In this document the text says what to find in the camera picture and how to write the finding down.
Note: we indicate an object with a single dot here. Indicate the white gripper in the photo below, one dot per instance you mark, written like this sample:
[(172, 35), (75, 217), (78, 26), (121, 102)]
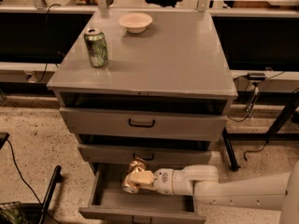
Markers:
[(163, 181)]

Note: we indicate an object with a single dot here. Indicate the orange soda can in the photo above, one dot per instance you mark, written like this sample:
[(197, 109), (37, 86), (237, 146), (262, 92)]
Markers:
[(135, 166)]

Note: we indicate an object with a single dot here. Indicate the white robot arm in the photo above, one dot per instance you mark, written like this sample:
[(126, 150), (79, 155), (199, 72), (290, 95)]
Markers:
[(274, 192)]

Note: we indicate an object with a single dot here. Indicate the grey bottom drawer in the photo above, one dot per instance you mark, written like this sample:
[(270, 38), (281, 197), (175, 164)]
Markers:
[(112, 205)]

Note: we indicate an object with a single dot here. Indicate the grey drawer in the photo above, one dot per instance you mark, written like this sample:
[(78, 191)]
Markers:
[(112, 205), (152, 156), (143, 124)]

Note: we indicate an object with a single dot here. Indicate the grey middle drawer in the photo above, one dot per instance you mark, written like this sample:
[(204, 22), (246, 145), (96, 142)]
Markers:
[(152, 156)]

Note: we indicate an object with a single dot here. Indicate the grey top drawer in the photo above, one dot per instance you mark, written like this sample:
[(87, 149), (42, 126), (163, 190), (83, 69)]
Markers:
[(143, 124)]

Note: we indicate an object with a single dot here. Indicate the grey drawer cabinet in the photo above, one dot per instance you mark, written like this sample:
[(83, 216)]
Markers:
[(176, 66)]

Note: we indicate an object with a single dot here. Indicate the green soda can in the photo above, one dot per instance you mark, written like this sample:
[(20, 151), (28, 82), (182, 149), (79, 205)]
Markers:
[(96, 45)]

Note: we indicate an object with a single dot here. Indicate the black stand leg left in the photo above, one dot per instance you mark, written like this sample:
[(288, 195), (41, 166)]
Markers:
[(55, 179)]

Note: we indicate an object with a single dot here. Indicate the black power adapter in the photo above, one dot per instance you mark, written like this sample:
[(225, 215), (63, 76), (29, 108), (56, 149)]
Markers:
[(255, 76)]

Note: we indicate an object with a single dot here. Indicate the white paper bowl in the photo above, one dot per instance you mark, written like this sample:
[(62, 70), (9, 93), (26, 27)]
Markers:
[(135, 22)]

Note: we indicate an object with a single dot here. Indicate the black table leg right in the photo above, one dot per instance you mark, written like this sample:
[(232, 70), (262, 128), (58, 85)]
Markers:
[(290, 102)]

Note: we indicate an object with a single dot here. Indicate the black wire basket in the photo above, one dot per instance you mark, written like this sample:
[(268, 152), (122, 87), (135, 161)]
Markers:
[(11, 213)]

